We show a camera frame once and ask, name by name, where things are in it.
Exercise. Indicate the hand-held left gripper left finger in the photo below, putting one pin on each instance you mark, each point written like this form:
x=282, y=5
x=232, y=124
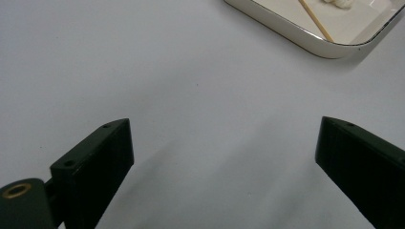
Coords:
x=95, y=168

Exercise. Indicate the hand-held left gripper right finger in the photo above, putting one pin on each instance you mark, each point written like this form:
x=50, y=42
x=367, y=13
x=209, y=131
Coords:
x=366, y=171

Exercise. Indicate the white rectangular tray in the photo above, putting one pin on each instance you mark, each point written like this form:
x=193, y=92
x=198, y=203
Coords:
x=350, y=24

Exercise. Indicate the wooden skewer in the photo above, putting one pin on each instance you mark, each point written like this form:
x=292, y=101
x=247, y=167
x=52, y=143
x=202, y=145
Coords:
x=315, y=19

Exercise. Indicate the white marshmallow piece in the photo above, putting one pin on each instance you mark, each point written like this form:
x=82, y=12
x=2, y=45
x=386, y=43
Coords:
x=340, y=3

